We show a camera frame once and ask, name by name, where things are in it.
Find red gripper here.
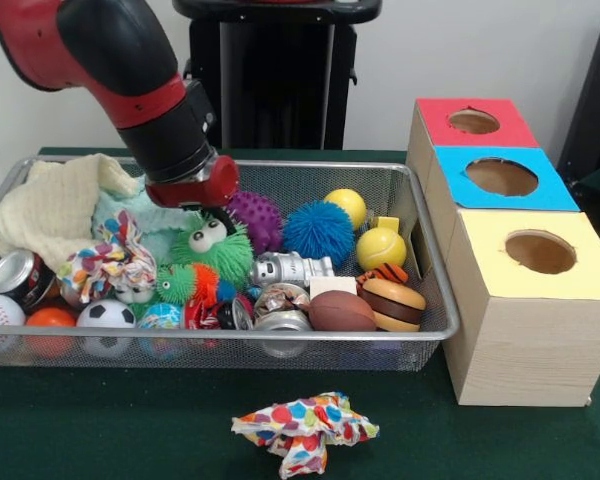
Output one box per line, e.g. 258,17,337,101
144,154,241,236

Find small green spiky ball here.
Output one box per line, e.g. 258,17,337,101
169,214,255,289

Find teal knitted cloth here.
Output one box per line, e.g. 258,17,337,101
92,192,191,236

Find polka dot cloth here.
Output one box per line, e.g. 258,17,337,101
57,209,159,304
231,391,380,480

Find small blue spiky ball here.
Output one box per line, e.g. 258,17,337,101
283,200,356,269

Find cream knitted cloth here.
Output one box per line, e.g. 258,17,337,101
0,153,141,271

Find shallow clear mesh bin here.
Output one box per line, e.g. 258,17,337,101
0,154,462,371

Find wooden box with three holes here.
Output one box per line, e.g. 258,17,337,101
406,97,600,407

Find purple spiky ball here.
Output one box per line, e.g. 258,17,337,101
227,191,285,254

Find green and orange spiky toy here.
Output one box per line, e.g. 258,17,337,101
155,262,239,304

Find yellow smiley ball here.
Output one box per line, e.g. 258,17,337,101
324,188,368,231

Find brown toy football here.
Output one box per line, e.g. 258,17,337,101
308,290,379,332

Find wooden burger toy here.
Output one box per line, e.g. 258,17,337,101
359,277,427,332

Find black upright panel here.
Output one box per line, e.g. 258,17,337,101
555,8,600,176

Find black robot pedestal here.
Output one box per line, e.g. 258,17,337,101
172,0,384,150

